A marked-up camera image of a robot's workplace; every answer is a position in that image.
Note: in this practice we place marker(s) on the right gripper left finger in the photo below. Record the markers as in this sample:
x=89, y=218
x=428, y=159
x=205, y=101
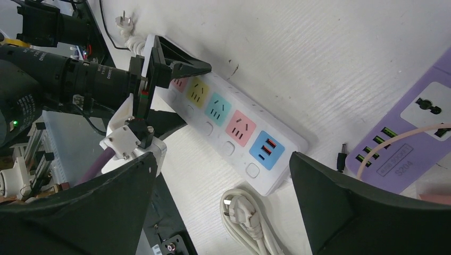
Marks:
x=102, y=216

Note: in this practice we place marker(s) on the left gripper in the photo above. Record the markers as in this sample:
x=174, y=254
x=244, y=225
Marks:
x=94, y=90

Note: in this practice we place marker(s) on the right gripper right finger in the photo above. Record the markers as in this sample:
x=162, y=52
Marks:
x=343, y=215

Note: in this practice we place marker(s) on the black charger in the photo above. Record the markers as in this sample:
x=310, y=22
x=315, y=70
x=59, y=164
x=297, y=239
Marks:
x=341, y=158

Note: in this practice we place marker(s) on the white long power strip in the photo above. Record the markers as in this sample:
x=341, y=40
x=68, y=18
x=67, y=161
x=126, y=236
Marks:
x=254, y=142

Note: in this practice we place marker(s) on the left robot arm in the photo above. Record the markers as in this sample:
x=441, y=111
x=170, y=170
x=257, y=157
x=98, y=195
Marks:
x=33, y=81

